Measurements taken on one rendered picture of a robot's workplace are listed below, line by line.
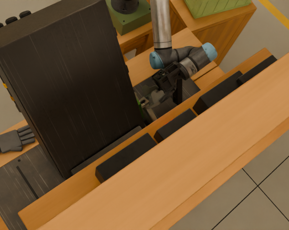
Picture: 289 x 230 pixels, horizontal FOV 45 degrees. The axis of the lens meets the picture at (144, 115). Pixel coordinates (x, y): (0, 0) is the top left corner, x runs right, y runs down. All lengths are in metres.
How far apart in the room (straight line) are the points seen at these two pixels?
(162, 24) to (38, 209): 0.87
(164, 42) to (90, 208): 1.03
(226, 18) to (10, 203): 1.61
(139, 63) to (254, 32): 1.81
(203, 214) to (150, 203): 2.09
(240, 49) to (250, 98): 2.66
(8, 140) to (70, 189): 0.76
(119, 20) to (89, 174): 1.15
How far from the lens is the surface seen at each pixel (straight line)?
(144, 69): 1.80
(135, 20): 1.93
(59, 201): 0.90
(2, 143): 1.62
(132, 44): 2.07
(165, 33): 1.43
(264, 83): 0.63
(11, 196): 1.58
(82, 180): 0.91
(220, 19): 2.28
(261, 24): 3.53
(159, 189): 0.50
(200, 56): 1.40
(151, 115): 1.39
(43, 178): 1.57
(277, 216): 2.81
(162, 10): 1.42
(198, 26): 2.19
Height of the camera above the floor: 2.42
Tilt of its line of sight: 65 degrees down
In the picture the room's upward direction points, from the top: 22 degrees clockwise
